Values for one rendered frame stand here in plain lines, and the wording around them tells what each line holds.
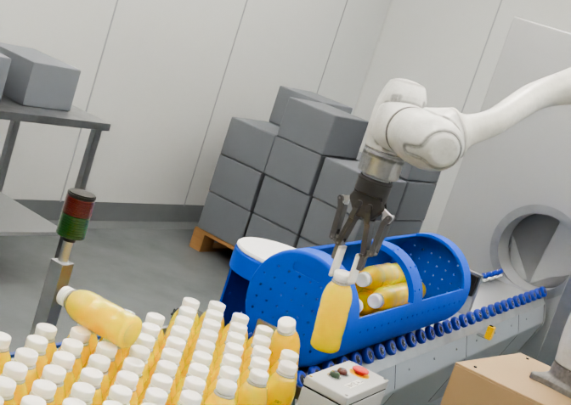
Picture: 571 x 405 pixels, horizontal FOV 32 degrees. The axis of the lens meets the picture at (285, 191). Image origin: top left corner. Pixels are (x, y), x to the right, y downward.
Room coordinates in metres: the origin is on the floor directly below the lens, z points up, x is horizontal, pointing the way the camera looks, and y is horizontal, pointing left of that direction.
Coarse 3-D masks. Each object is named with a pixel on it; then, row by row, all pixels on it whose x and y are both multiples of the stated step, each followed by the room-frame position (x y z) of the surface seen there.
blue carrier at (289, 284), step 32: (288, 256) 2.36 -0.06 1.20; (320, 256) 2.34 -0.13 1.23; (352, 256) 2.87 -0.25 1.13; (384, 256) 3.10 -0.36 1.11; (416, 256) 3.13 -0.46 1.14; (448, 256) 3.08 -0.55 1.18; (256, 288) 2.39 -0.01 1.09; (288, 288) 2.35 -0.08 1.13; (320, 288) 2.32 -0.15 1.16; (352, 288) 2.33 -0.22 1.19; (416, 288) 2.66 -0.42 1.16; (448, 288) 3.07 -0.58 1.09; (256, 320) 2.38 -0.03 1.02; (352, 320) 2.30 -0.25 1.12; (384, 320) 2.47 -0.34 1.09; (416, 320) 2.71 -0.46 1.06; (320, 352) 2.29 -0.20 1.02
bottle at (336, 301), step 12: (336, 288) 2.08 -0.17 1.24; (348, 288) 2.09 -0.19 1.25; (324, 300) 2.09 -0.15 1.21; (336, 300) 2.07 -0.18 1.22; (348, 300) 2.09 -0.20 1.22; (324, 312) 2.08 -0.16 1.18; (336, 312) 2.08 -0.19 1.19; (324, 324) 2.08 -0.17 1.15; (336, 324) 2.08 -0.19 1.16; (312, 336) 2.11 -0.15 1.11; (324, 336) 2.08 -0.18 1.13; (336, 336) 2.09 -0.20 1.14; (324, 348) 2.08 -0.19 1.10; (336, 348) 2.09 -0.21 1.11
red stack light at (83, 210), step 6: (66, 198) 2.09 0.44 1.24; (72, 198) 2.08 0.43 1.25; (66, 204) 2.09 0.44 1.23; (72, 204) 2.08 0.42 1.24; (78, 204) 2.08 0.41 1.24; (84, 204) 2.09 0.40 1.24; (90, 204) 2.09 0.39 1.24; (66, 210) 2.08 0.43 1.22; (72, 210) 2.08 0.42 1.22; (78, 210) 2.08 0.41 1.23; (84, 210) 2.09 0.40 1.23; (90, 210) 2.10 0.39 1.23; (72, 216) 2.08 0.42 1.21; (78, 216) 2.08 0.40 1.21; (84, 216) 2.09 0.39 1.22; (90, 216) 2.11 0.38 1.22
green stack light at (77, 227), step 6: (60, 216) 2.10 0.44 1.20; (66, 216) 2.08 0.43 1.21; (60, 222) 2.09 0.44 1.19; (66, 222) 2.08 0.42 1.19; (72, 222) 2.08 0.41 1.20; (78, 222) 2.08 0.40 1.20; (84, 222) 2.09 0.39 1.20; (60, 228) 2.09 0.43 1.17; (66, 228) 2.08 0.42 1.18; (72, 228) 2.08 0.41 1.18; (78, 228) 2.09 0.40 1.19; (84, 228) 2.10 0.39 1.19; (60, 234) 2.08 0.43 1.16; (66, 234) 2.08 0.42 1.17; (72, 234) 2.08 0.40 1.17; (78, 234) 2.09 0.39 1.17; (84, 234) 2.11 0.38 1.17
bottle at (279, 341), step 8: (272, 336) 2.09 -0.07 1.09; (280, 336) 2.08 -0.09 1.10; (288, 336) 2.08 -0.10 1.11; (296, 336) 2.09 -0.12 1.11; (272, 344) 2.09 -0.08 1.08; (280, 344) 2.07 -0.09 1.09; (288, 344) 2.07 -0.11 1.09; (296, 344) 2.08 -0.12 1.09; (272, 352) 2.09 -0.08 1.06; (280, 352) 2.07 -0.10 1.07; (272, 360) 2.09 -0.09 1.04; (296, 384) 2.14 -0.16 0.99
